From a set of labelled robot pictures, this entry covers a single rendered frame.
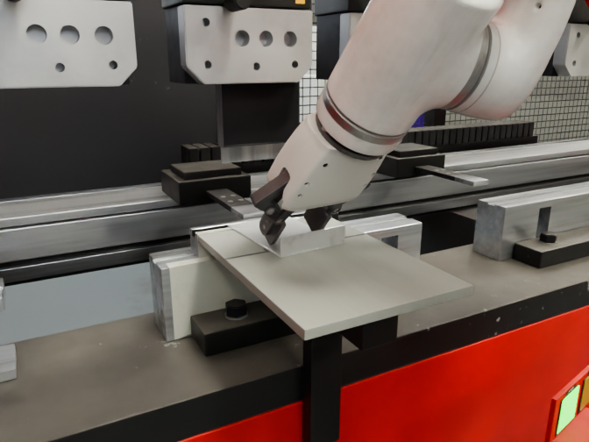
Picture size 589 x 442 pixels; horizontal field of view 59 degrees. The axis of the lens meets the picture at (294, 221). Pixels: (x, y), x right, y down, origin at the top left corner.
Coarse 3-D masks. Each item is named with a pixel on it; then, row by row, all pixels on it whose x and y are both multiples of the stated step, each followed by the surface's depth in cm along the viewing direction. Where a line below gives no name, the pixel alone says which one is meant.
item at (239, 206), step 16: (208, 160) 90; (176, 176) 83; (192, 176) 81; (208, 176) 82; (224, 176) 83; (240, 176) 84; (176, 192) 81; (192, 192) 81; (208, 192) 81; (224, 192) 81; (240, 192) 85; (240, 208) 72; (256, 208) 72
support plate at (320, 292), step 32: (224, 256) 56; (256, 256) 56; (288, 256) 56; (320, 256) 56; (352, 256) 56; (384, 256) 56; (256, 288) 48; (288, 288) 48; (320, 288) 48; (352, 288) 48; (384, 288) 48; (416, 288) 48; (448, 288) 48; (288, 320) 43; (320, 320) 42; (352, 320) 43
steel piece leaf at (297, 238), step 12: (252, 228) 64; (288, 228) 64; (300, 228) 64; (336, 228) 58; (252, 240) 60; (264, 240) 60; (288, 240) 55; (300, 240) 56; (312, 240) 57; (324, 240) 58; (336, 240) 59; (276, 252) 56; (288, 252) 56; (300, 252) 57
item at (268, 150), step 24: (216, 96) 62; (240, 96) 62; (264, 96) 63; (288, 96) 64; (216, 120) 63; (240, 120) 62; (264, 120) 64; (288, 120) 65; (240, 144) 63; (264, 144) 65
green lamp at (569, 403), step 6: (576, 390) 61; (570, 396) 60; (576, 396) 62; (564, 402) 59; (570, 402) 61; (576, 402) 62; (564, 408) 60; (570, 408) 61; (564, 414) 60; (570, 414) 62; (564, 420) 61; (570, 420) 62; (558, 426) 60; (564, 426) 61; (558, 432) 60
